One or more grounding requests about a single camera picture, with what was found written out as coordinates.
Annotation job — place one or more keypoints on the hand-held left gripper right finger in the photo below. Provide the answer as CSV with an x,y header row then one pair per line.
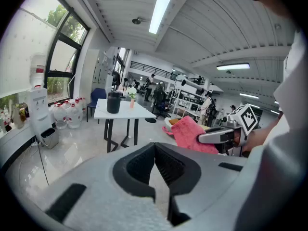
x,y
211,186

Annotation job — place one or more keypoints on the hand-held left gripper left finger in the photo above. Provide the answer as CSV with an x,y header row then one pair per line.
x,y
101,201

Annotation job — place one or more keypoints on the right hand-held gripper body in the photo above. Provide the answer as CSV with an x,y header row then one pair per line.
x,y
245,118

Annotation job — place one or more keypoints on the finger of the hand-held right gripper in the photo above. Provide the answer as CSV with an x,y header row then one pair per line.
x,y
211,136

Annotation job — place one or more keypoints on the pink cloth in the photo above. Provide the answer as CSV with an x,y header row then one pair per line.
x,y
185,133

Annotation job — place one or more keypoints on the black kettle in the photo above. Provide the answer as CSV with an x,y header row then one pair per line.
x,y
113,103

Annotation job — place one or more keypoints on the person's right forearm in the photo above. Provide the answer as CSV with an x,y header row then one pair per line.
x,y
260,135

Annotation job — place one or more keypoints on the white round armchair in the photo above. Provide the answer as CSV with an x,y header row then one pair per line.
x,y
167,121

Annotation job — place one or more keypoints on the white shelving rack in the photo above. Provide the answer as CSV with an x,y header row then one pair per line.
x,y
183,97

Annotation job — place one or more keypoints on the short ceiling light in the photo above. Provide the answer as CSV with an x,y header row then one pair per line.
x,y
233,67

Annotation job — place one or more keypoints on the black office chair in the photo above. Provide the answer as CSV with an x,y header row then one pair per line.
x,y
161,107

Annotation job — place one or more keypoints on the person's white t-shirt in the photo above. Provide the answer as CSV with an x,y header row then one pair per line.
x,y
276,177

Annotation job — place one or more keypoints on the grey waste bin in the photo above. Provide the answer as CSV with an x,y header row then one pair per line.
x,y
50,138

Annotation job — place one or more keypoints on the black mezzanine railing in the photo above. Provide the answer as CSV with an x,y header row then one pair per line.
x,y
154,68

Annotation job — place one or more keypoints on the cluster of clear water jugs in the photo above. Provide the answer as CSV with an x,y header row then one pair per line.
x,y
72,115

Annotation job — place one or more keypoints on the pale flowers in pink pot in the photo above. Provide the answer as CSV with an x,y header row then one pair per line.
x,y
132,91

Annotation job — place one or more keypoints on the blue chair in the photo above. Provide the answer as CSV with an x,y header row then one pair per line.
x,y
97,95

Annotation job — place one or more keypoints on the white water dispenser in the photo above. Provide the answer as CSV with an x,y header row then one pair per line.
x,y
38,109

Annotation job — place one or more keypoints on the cluster of small bottles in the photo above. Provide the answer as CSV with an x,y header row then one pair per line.
x,y
18,118

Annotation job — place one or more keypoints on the long ceiling light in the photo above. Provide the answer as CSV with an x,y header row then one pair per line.
x,y
160,11

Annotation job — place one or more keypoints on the round ceiling fixture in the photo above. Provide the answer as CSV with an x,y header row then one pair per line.
x,y
136,21

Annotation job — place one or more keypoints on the inverted dispenser water bottle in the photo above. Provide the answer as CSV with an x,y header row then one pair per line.
x,y
37,68

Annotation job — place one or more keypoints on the black-framed window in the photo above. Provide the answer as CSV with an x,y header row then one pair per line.
x,y
57,36

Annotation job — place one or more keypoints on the white wall cabinet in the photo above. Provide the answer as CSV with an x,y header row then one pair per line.
x,y
101,68

